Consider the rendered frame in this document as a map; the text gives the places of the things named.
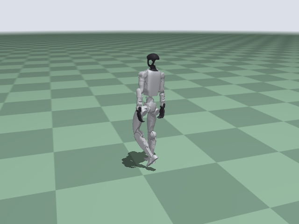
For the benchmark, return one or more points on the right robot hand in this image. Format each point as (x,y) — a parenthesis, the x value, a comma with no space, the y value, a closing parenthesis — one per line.
(161,115)

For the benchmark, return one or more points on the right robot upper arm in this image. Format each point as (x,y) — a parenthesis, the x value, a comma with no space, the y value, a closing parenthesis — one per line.
(162,82)

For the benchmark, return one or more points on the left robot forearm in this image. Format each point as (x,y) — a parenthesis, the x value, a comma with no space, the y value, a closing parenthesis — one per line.
(139,99)

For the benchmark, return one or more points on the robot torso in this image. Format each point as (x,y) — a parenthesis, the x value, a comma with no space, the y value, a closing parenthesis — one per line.
(151,88)

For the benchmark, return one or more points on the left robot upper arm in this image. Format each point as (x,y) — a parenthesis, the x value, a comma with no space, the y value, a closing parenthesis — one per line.
(142,75)

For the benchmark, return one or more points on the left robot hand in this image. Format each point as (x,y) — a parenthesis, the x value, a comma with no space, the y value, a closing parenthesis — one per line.
(139,114)

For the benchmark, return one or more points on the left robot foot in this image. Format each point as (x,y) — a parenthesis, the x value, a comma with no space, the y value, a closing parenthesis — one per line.
(152,159)

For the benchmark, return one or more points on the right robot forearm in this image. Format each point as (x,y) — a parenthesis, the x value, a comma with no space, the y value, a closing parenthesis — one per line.
(162,98)

